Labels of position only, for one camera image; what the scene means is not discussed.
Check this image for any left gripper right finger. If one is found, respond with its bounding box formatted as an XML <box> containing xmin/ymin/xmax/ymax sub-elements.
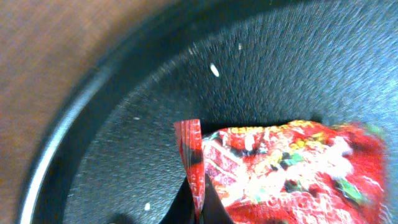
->
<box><xmin>201</xmin><ymin>174</ymin><xmax>234</xmax><ymax>224</ymax></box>

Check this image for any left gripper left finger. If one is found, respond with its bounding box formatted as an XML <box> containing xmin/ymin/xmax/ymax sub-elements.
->
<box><xmin>160</xmin><ymin>178</ymin><xmax>196</xmax><ymax>224</ymax></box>

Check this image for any red snack wrapper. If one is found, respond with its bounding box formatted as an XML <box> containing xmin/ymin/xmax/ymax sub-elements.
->
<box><xmin>174</xmin><ymin>119</ymin><xmax>393</xmax><ymax>223</ymax></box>

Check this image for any round black serving tray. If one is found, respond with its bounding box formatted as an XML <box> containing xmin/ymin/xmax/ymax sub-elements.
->
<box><xmin>17</xmin><ymin>0</ymin><xmax>397</xmax><ymax>223</ymax></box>

